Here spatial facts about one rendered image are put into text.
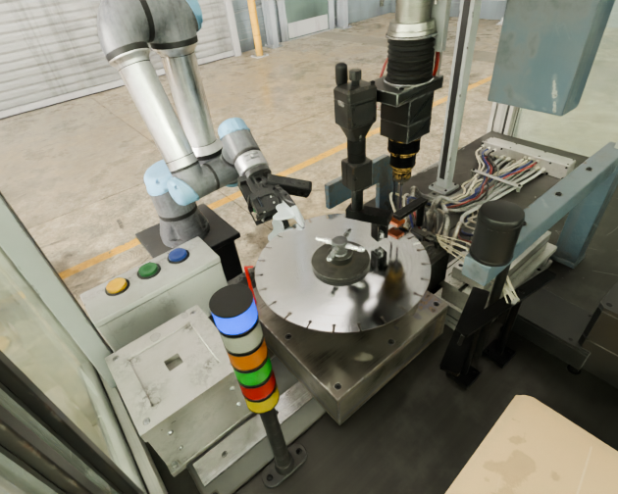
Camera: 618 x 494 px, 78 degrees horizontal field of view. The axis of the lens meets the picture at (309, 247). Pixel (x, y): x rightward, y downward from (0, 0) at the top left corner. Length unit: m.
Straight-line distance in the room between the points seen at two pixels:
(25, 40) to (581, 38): 6.15
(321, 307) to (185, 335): 0.26
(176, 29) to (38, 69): 5.38
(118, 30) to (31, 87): 5.43
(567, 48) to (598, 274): 0.66
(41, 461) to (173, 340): 0.42
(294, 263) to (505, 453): 0.48
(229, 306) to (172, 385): 0.32
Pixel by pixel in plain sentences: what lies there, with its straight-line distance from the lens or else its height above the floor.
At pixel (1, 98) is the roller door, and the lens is 6.40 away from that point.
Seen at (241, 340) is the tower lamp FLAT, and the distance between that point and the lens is 0.41.
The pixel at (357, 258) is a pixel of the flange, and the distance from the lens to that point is 0.72.
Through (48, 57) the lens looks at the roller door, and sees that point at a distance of 6.39.
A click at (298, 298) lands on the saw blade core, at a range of 0.67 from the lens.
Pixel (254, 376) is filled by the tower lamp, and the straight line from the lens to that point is 0.47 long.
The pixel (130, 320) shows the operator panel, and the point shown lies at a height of 0.86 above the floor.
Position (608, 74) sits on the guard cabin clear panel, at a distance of 1.66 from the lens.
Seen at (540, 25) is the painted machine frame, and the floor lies 1.32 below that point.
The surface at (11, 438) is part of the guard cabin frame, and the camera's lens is 0.34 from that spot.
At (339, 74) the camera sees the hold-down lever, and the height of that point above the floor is 1.26.
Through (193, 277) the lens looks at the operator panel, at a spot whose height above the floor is 0.88.
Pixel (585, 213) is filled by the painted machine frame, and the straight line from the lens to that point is 1.05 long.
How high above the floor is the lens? 1.44
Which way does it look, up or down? 39 degrees down
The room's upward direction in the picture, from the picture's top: 7 degrees counter-clockwise
